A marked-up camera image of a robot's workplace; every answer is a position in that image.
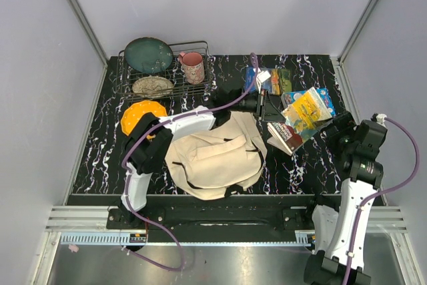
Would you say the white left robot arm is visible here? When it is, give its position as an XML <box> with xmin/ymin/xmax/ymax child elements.
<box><xmin>120</xmin><ymin>89</ymin><xmax>285</xmax><ymax>229</ymax></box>

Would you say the pink patterned mug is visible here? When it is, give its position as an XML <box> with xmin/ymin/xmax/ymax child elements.
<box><xmin>178</xmin><ymin>52</ymin><xmax>205</xmax><ymax>85</ymax></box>

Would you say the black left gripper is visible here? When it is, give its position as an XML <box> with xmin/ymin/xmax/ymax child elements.
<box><xmin>229</xmin><ymin>89</ymin><xmax>286</xmax><ymax>123</ymax></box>

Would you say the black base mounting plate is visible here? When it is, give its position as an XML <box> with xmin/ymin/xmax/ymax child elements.
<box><xmin>106</xmin><ymin>195</ymin><xmax>340</xmax><ymax>241</ymax></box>

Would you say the cream canvas student bag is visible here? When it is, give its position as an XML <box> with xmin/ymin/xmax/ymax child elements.
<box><xmin>165</xmin><ymin>111</ymin><xmax>268</xmax><ymax>200</ymax></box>

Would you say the wire dish rack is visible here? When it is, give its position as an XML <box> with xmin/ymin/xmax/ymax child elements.
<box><xmin>115</xmin><ymin>41</ymin><xmax>214</xmax><ymax>102</ymax></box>

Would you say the dark green plate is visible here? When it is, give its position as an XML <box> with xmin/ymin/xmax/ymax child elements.
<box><xmin>124</xmin><ymin>37</ymin><xmax>173</xmax><ymax>74</ymax></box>

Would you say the Animal Farm paperback book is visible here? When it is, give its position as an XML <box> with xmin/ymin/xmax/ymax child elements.
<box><xmin>245</xmin><ymin>67</ymin><xmax>292</xmax><ymax>95</ymax></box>

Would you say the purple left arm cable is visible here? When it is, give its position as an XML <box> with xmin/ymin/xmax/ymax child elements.
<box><xmin>120</xmin><ymin>52</ymin><xmax>261</xmax><ymax>272</ymax></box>

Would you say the beige patterned plate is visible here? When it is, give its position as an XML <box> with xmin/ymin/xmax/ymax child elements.
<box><xmin>132</xmin><ymin>76</ymin><xmax>173</xmax><ymax>98</ymax></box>

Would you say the aluminium frame rail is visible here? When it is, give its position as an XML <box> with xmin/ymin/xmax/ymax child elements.
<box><xmin>48</xmin><ymin>0</ymin><xmax>109</xmax><ymax>62</ymax></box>

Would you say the yellow picture book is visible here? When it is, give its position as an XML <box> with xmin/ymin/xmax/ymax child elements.
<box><xmin>267</xmin><ymin>87</ymin><xmax>336</xmax><ymax>156</ymax></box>

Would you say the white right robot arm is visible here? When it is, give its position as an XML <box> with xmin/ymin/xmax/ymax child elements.
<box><xmin>302</xmin><ymin>111</ymin><xmax>387</xmax><ymax>284</ymax></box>

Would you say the blue comic book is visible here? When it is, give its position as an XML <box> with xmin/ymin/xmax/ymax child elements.
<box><xmin>281</xmin><ymin>87</ymin><xmax>336</xmax><ymax>115</ymax></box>

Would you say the white cable duct strip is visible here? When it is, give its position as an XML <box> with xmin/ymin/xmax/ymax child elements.
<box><xmin>59</xmin><ymin>232</ymin><xmax>310</xmax><ymax>247</ymax></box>

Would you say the orange dotted plate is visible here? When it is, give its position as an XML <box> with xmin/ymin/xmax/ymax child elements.
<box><xmin>120</xmin><ymin>100</ymin><xmax>167</xmax><ymax>136</ymax></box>

